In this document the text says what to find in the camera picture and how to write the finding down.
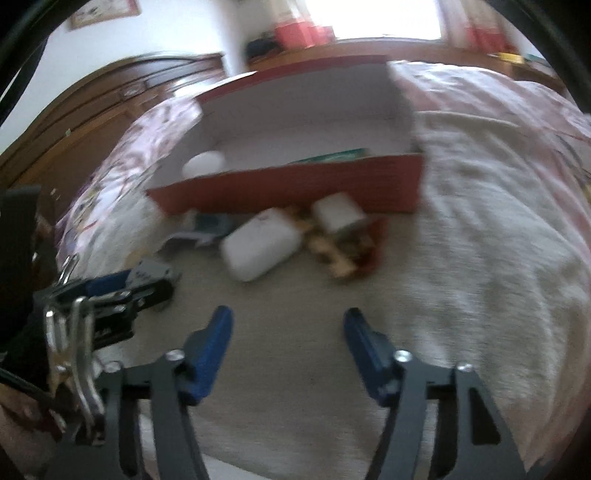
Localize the blue curved plastic part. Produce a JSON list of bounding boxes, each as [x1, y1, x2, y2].
[[183, 210, 236, 236]]

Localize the red cardboard box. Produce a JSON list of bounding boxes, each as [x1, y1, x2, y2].
[[146, 56, 424, 215]]

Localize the green lighter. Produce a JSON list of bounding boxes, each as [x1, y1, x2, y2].
[[290, 148, 370, 165]]

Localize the dark wooden headboard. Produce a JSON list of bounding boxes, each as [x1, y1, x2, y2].
[[0, 51, 228, 218]]

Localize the beige fluffy towel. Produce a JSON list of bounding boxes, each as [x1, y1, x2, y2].
[[103, 112, 590, 479]]

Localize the white earbuds case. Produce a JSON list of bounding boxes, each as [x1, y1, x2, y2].
[[221, 208, 303, 282]]

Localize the wooden zigzag puzzle piece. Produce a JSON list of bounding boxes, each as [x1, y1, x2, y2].
[[283, 206, 389, 282]]

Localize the grey perforated plastic block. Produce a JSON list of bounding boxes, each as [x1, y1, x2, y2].
[[125, 258, 181, 288]]

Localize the pink white curtain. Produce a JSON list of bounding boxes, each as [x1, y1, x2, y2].
[[269, 0, 335, 50]]

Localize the right pink curtain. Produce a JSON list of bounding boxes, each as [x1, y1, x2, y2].
[[438, 0, 517, 54]]

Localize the metal spring clamp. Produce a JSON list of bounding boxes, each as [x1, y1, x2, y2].
[[43, 297, 105, 443]]

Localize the white cube keychain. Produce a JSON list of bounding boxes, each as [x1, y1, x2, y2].
[[311, 192, 368, 236]]

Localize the books on cabinet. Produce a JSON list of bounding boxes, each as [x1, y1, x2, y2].
[[496, 52, 549, 66]]

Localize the dark bag on cabinet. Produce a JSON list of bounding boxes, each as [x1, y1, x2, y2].
[[245, 37, 283, 62]]

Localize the white round container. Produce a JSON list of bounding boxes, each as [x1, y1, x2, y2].
[[181, 151, 226, 180]]

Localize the lavender curved plastic part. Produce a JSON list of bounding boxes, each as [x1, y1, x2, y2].
[[160, 231, 226, 249]]

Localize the operator hand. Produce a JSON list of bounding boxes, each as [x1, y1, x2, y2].
[[1, 385, 50, 434]]

